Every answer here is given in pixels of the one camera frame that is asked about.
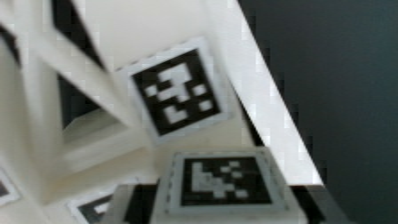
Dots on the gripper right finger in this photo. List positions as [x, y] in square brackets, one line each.
[318, 205]

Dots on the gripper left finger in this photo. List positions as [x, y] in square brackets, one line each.
[132, 203]

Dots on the small white cube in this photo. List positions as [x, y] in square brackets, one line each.
[223, 188]

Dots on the white X-frame chair legs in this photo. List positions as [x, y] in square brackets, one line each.
[132, 80]

